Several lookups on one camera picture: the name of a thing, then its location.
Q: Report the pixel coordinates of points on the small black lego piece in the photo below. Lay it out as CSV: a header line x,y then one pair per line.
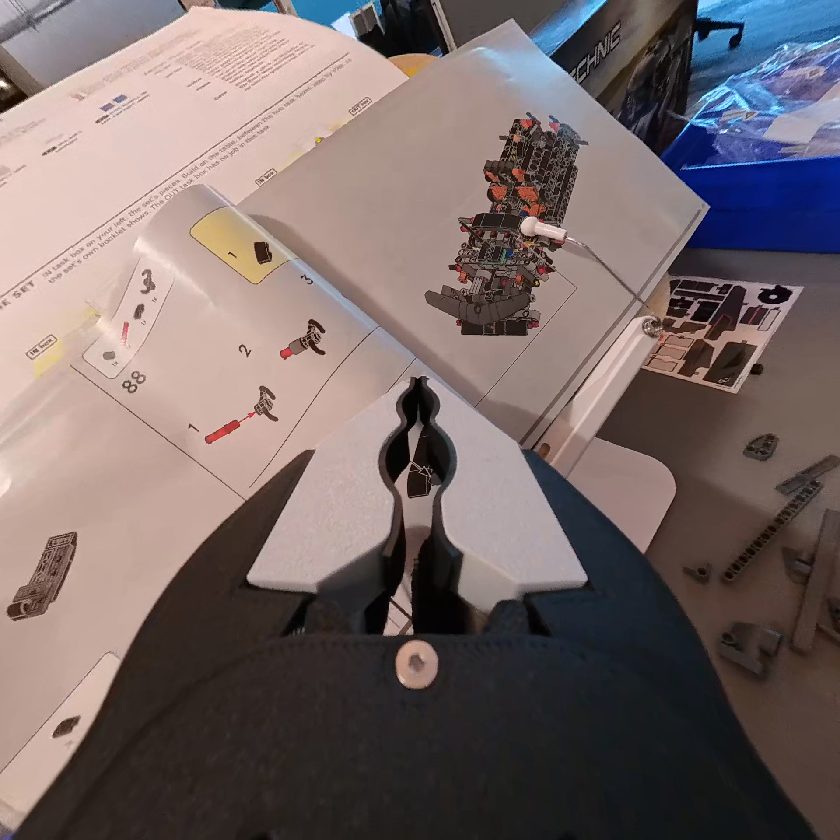
x,y
420,476

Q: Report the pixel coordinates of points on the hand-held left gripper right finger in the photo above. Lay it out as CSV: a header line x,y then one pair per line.
x,y
512,518

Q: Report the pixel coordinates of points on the scattered dark grey lego pieces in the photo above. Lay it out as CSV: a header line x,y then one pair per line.
x,y
768,538

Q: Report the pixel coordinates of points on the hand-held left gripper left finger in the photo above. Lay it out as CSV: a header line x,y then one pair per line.
x,y
328,512

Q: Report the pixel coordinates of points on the lego sticker sheet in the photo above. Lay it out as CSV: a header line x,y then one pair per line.
x,y
722,328

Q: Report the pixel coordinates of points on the dark lego set box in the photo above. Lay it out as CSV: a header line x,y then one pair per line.
x,y
630,65

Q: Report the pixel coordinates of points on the black office chair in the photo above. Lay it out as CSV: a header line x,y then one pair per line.
x,y
718,29

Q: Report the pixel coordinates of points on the blue plastic bin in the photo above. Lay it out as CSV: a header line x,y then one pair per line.
x,y
754,197

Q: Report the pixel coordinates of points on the clear plastic bags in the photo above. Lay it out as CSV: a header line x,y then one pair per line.
x,y
774,85

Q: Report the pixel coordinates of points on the lego instruction booklet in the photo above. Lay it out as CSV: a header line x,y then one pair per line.
x,y
394,197

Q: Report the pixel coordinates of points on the white booklet stand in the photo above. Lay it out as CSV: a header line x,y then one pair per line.
x,y
617,472

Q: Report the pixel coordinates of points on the white printed paper sheet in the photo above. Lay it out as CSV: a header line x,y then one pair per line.
x,y
164,98

